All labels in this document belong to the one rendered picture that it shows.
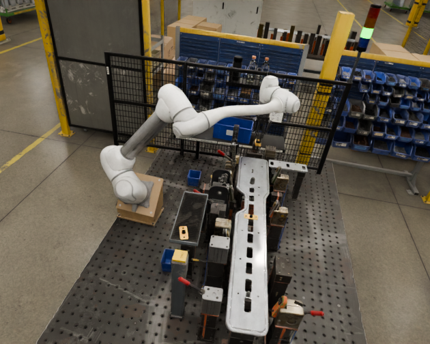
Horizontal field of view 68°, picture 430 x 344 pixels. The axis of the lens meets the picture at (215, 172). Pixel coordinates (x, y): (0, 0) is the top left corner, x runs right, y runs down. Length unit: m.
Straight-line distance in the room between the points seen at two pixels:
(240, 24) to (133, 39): 4.89
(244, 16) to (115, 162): 6.73
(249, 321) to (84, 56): 3.45
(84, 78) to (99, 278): 2.79
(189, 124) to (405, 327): 2.35
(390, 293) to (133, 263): 2.22
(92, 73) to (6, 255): 2.17
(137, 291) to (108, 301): 0.16
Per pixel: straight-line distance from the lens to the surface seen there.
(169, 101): 1.76
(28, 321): 2.86
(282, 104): 1.87
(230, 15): 8.41
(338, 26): 2.59
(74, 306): 1.98
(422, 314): 3.34
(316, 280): 2.16
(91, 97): 4.34
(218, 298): 1.51
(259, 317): 1.56
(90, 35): 4.06
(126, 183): 1.99
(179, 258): 1.50
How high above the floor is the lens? 2.32
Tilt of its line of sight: 36 degrees down
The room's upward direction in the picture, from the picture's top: 6 degrees clockwise
